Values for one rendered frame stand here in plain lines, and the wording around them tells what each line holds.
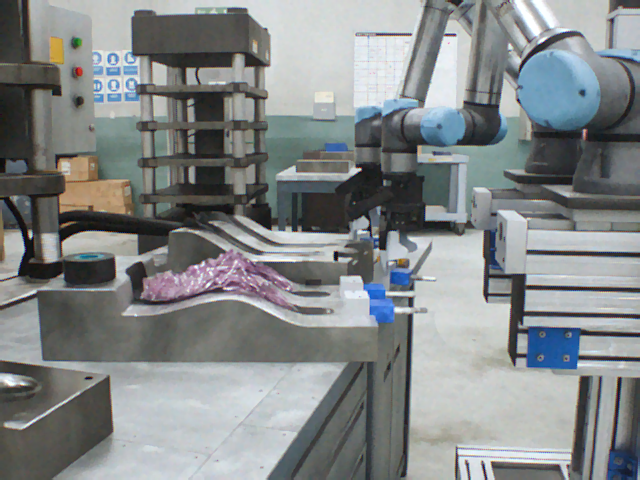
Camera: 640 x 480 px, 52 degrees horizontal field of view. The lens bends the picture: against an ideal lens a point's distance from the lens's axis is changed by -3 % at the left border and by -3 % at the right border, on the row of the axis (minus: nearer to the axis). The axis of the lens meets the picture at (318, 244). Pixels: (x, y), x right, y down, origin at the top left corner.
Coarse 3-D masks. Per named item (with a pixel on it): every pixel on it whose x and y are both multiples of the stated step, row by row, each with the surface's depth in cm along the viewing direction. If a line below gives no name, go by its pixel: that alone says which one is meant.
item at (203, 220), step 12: (204, 216) 148; (216, 216) 149; (228, 216) 153; (204, 228) 139; (216, 228) 142; (240, 228) 151; (228, 240) 139; (264, 240) 150; (252, 252) 139; (264, 252) 140; (276, 252) 139; (288, 252) 138; (300, 252) 138; (312, 252) 137
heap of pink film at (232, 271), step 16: (224, 256) 115; (240, 256) 115; (192, 272) 113; (208, 272) 113; (224, 272) 105; (240, 272) 104; (256, 272) 113; (272, 272) 114; (160, 288) 105; (176, 288) 104; (192, 288) 103; (208, 288) 101; (224, 288) 102; (240, 288) 102; (256, 288) 102; (272, 288) 104; (288, 288) 115; (288, 304) 105
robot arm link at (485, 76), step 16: (480, 0) 128; (480, 16) 128; (480, 32) 129; (496, 32) 128; (480, 48) 129; (496, 48) 129; (480, 64) 130; (496, 64) 130; (480, 80) 131; (496, 80) 131; (464, 96) 135; (480, 96) 132; (496, 96) 132; (480, 112) 132; (496, 112) 133; (480, 128) 132; (496, 128) 135; (480, 144) 136
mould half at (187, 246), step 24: (240, 216) 158; (192, 240) 134; (216, 240) 135; (240, 240) 142; (288, 240) 155; (312, 240) 154; (336, 240) 151; (360, 240) 151; (168, 264) 137; (192, 264) 135; (264, 264) 131; (288, 264) 130; (312, 264) 128; (336, 264) 127; (360, 264) 138
